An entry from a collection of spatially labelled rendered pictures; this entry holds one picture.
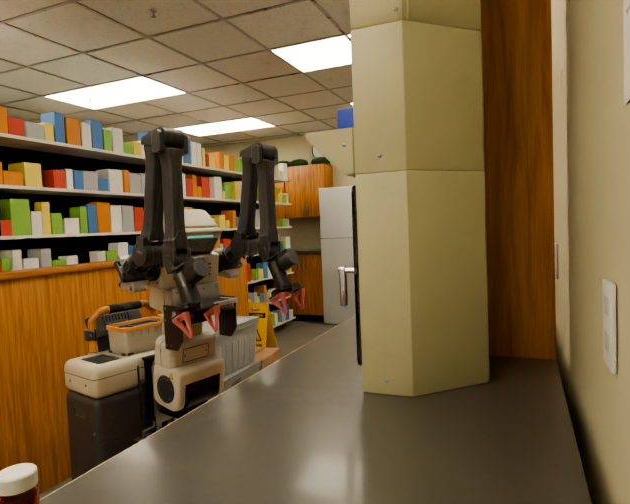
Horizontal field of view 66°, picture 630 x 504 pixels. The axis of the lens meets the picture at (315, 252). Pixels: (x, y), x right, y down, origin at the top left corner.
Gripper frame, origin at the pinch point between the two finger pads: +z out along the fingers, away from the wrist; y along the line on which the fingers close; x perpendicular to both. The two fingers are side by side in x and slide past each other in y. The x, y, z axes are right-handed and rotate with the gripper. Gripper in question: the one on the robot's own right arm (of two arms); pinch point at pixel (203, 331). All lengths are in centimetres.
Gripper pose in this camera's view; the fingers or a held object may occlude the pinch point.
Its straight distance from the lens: 153.2
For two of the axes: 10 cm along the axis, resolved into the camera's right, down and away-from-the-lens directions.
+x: -6.9, 4.5, 5.7
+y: 6.1, -0.7, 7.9
